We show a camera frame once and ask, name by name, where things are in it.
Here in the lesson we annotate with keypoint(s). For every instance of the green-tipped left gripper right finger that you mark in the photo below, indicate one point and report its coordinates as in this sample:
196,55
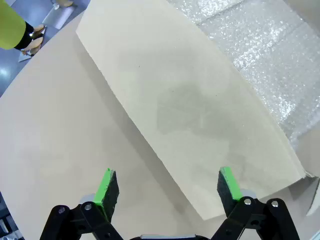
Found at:
231,192

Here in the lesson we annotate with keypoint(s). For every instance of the green-tipped left gripper left finger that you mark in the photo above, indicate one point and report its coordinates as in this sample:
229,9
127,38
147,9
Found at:
106,197

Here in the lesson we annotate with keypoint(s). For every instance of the mannequin camouflage jacket yellow skirt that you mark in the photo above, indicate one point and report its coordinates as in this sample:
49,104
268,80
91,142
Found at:
10,22

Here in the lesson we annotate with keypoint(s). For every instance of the clear bubble wrap sheet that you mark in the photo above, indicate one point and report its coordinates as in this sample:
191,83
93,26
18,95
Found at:
262,50

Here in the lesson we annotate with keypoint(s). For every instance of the large open cardboard box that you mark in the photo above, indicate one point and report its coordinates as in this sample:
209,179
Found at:
175,100

